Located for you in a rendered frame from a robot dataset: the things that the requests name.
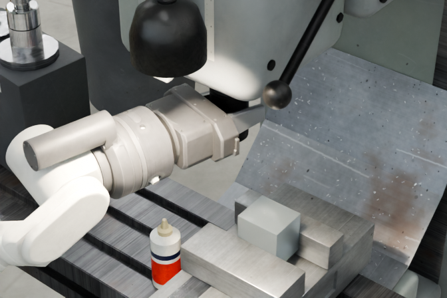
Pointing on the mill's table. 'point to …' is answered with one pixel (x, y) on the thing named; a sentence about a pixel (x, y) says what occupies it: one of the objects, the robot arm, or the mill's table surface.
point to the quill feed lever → (273, 94)
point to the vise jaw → (239, 266)
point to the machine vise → (293, 197)
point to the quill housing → (248, 19)
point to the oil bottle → (165, 253)
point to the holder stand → (39, 88)
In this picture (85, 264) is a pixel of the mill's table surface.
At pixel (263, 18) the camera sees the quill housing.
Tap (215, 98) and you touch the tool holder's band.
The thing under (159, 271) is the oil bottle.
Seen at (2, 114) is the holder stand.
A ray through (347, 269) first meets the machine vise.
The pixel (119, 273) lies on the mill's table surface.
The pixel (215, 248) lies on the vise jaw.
